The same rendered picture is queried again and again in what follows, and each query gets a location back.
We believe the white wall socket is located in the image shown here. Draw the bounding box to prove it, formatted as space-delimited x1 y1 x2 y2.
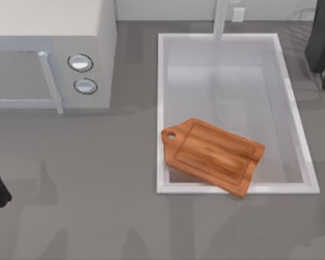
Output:
232 7 245 23

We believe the large microwave knob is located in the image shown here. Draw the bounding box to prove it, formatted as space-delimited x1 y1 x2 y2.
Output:
67 53 94 73

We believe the tall white tap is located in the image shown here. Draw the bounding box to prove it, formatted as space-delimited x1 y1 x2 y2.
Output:
212 0 228 42

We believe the pale microwave oven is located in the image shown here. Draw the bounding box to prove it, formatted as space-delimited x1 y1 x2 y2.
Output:
0 0 118 114

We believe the white sink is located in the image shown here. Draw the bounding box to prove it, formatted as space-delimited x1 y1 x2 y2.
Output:
156 32 321 194

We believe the wooden cutting board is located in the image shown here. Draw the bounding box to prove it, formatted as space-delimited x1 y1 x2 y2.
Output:
160 117 266 198

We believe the microwave door handle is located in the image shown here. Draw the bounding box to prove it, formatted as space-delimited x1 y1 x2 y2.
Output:
37 50 64 114

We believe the small microwave knob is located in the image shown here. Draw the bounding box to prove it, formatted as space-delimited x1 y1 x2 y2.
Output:
73 77 99 95

